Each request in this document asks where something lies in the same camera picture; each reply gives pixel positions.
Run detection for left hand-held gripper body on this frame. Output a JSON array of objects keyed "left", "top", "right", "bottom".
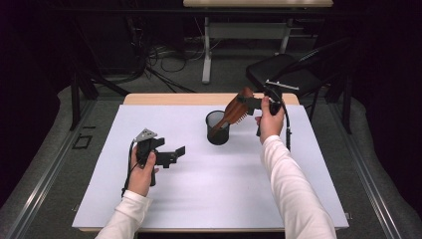
[{"left": 132, "top": 126, "right": 178, "bottom": 169}]

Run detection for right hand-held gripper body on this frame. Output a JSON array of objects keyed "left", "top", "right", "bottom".
[{"left": 263, "top": 79, "right": 301, "bottom": 117}]

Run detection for brown wooden scoop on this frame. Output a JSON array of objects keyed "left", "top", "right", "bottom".
[{"left": 208, "top": 87, "right": 256, "bottom": 139}]

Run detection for black mesh pen cup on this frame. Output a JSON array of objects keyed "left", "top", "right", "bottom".
[{"left": 204, "top": 110, "right": 232, "bottom": 146}]

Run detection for person's right hand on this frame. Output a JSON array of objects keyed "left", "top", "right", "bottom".
[{"left": 254, "top": 95, "right": 287, "bottom": 145}]

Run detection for person's left hand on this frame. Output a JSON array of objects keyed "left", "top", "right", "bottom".
[{"left": 126, "top": 144, "right": 160, "bottom": 197}]

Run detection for black folding chair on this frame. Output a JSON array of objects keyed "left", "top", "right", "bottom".
[{"left": 245, "top": 37, "right": 353, "bottom": 122}]

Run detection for white table sheet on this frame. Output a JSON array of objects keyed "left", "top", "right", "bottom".
[{"left": 71, "top": 104, "right": 350, "bottom": 231}]

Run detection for black metal stand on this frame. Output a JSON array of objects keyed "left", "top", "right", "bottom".
[{"left": 69, "top": 71, "right": 131, "bottom": 131}]

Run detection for white-legged desk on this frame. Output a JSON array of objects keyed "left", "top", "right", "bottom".
[{"left": 182, "top": 0, "right": 334, "bottom": 85}]

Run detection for right hand-held gripper cable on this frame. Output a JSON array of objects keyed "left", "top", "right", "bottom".
[{"left": 280, "top": 99, "right": 293, "bottom": 152}]

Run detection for hand-held gripper cable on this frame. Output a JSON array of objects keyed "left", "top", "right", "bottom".
[
  {"left": 280, "top": 99, "right": 293, "bottom": 152},
  {"left": 120, "top": 138, "right": 137, "bottom": 198}
]

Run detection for left hand-held gripper cable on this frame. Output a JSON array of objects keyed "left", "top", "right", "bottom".
[{"left": 120, "top": 138, "right": 137, "bottom": 198}]

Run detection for tangle of black cables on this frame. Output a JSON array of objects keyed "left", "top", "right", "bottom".
[{"left": 145, "top": 43, "right": 197, "bottom": 94}]

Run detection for metal floor rail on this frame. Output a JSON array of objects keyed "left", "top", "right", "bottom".
[
  {"left": 327, "top": 101, "right": 404, "bottom": 239},
  {"left": 6, "top": 99, "right": 98, "bottom": 239}
]

